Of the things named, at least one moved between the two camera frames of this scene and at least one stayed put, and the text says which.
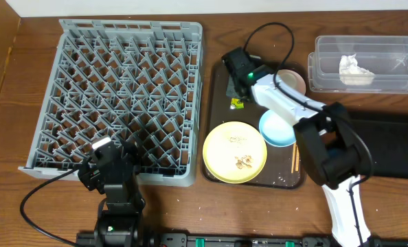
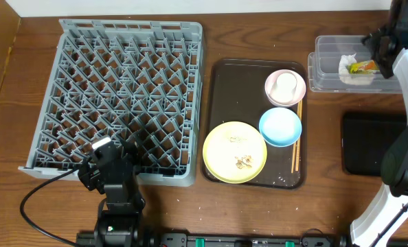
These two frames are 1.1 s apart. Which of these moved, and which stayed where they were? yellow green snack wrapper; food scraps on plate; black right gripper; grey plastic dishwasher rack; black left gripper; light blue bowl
Moved: black right gripper; yellow green snack wrapper
Stayed: grey plastic dishwasher rack; black left gripper; food scraps on plate; light blue bowl
